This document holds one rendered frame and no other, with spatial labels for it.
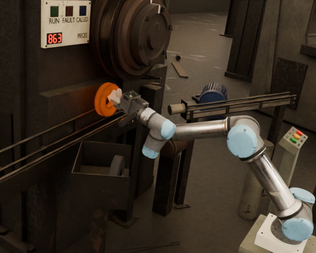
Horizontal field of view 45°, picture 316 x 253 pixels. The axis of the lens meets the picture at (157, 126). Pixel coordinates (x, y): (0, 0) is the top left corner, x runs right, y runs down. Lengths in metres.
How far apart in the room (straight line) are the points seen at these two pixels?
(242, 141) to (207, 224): 1.04
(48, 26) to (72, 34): 0.14
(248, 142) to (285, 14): 3.01
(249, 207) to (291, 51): 2.25
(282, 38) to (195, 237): 2.69
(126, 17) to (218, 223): 1.39
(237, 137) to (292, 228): 0.43
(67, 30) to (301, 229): 1.24
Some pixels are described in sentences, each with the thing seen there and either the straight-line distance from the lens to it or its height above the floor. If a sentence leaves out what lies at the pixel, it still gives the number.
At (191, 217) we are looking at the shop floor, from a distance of 2.45.
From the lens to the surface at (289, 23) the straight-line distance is 4.34.
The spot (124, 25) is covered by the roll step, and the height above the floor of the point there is 1.16.
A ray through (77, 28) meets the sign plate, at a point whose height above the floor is 1.13.
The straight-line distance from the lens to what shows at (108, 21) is 1.67.
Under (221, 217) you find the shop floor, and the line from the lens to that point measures 2.51.
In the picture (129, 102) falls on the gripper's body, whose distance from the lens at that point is 1.63.
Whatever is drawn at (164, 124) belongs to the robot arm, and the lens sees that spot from 1.57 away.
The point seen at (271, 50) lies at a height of 0.74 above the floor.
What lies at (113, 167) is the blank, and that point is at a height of 0.73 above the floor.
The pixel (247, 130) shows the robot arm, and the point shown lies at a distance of 1.47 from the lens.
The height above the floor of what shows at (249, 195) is 0.18.
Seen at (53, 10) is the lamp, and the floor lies 1.21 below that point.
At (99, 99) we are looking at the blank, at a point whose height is 0.85.
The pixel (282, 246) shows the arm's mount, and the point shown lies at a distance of 1.82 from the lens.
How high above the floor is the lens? 1.39
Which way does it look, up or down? 22 degrees down
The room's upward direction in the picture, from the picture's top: 8 degrees clockwise
